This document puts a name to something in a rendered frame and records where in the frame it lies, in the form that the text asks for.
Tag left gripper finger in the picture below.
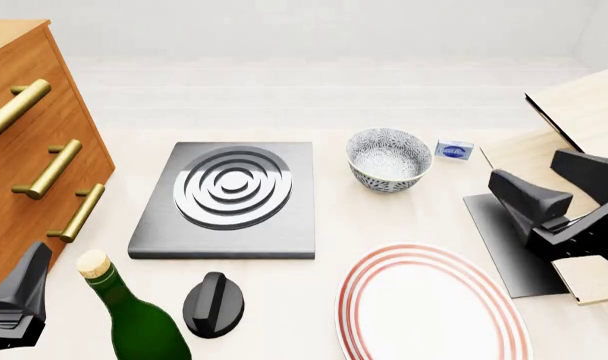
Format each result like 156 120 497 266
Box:
0 241 53 322

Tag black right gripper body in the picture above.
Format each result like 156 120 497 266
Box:
526 204 608 272

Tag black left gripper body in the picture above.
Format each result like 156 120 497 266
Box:
0 303 47 350

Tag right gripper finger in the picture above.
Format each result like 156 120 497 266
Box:
487 168 574 246
550 148 608 207

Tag round black stove knob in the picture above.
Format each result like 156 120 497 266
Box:
182 271 246 339

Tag flat black stove plate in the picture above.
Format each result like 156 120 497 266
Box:
127 141 316 261

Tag small blue white box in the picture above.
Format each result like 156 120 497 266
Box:
434 138 475 162

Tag green corked glass bottle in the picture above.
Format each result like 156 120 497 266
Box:
76 249 193 360

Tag blue patterned white bowl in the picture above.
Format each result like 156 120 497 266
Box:
345 127 434 195

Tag white plate with red rings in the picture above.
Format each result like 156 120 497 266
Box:
335 243 534 360

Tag wooden cabinet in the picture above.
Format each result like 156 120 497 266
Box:
0 18 117 318

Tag small brass drawer handle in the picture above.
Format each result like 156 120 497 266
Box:
45 183 106 244

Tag medium brass drawer handle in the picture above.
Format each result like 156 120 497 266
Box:
11 138 83 201

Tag large brass drawer handle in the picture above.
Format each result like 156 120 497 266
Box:
0 78 52 140

